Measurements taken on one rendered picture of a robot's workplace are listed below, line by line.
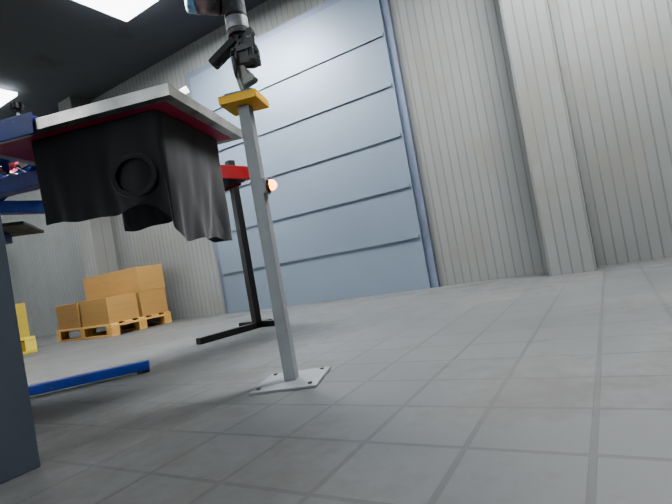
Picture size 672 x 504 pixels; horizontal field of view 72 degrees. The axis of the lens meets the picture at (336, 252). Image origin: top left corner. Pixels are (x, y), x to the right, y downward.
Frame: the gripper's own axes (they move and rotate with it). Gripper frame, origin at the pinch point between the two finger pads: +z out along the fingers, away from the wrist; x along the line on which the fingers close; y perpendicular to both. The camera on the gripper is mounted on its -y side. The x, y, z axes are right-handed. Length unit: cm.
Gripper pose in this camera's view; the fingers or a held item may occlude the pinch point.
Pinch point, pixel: (242, 92)
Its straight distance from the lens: 166.4
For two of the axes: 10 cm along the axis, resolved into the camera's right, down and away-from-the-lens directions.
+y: 9.7, -1.7, -1.9
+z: 1.7, 9.8, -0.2
